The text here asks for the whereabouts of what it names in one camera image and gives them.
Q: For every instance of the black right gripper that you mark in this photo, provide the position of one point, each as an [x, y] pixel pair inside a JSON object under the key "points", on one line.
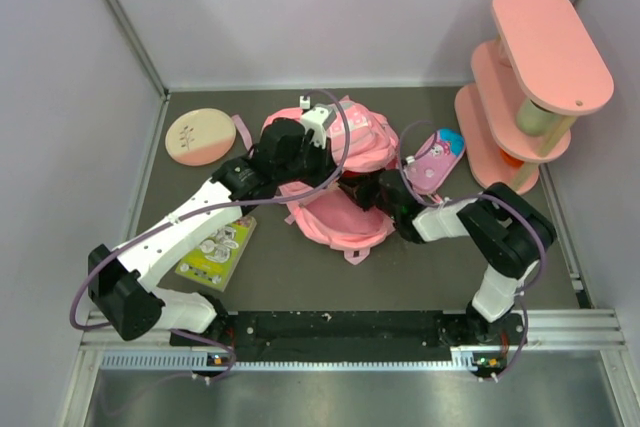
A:
{"points": [[358, 187]]}

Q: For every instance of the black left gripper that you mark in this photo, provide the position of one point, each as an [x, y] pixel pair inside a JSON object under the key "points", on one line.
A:
{"points": [[326, 165]]}

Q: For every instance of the pink cartoon pencil case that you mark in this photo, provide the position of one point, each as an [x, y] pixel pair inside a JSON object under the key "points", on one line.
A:
{"points": [[429, 167]]}

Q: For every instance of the pink student backpack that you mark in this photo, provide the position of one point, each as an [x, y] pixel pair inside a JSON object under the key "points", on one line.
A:
{"points": [[330, 217]]}

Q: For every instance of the green thin booklet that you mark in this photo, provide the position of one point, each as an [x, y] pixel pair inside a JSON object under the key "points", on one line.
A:
{"points": [[213, 262]]}

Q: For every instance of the red thick paperback book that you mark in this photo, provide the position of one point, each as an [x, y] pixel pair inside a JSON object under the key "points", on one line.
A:
{"points": [[352, 178]]}

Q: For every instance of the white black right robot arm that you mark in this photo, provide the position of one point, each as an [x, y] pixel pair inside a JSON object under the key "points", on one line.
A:
{"points": [[512, 235]]}

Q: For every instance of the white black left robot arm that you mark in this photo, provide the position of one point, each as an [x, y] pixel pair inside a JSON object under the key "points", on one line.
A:
{"points": [[124, 282]]}

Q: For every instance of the cream and pink plate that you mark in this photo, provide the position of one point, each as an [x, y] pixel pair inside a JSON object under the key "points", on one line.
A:
{"points": [[200, 137]]}

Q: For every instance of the orange bowl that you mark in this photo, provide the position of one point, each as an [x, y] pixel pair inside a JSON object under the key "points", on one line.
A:
{"points": [[510, 160]]}

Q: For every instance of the pale green cup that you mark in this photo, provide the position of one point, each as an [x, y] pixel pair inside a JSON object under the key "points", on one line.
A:
{"points": [[533, 120]]}

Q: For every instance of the pink three-tier wooden shelf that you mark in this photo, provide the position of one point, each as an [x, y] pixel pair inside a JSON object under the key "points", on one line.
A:
{"points": [[542, 52]]}

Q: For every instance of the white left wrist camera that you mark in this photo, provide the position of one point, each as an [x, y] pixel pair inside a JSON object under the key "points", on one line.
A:
{"points": [[317, 120]]}

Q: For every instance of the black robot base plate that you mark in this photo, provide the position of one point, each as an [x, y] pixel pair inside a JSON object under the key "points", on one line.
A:
{"points": [[352, 336]]}

